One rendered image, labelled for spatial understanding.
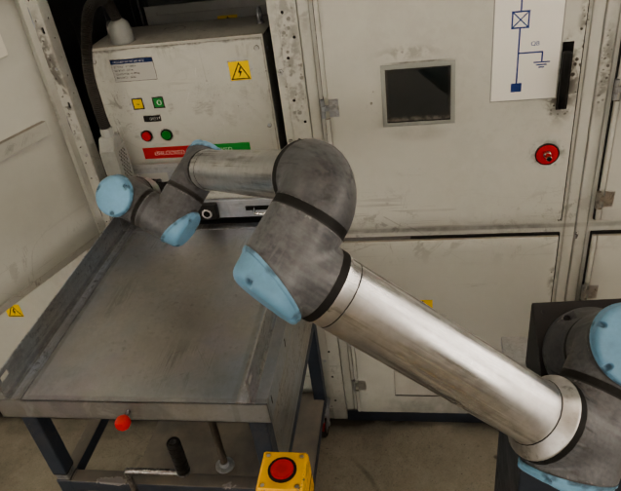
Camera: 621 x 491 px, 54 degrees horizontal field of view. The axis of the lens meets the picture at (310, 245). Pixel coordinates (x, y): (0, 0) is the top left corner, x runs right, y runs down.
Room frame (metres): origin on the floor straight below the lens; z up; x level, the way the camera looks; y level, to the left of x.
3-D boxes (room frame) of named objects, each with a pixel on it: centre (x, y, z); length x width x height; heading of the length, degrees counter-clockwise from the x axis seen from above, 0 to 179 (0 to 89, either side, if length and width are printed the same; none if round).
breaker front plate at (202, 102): (1.63, 0.28, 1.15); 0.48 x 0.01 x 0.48; 78
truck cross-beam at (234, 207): (1.65, 0.28, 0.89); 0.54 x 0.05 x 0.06; 78
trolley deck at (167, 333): (1.26, 0.37, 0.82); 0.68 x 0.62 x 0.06; 168
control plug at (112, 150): (1.61, 0.50, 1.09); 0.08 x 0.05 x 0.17; 168
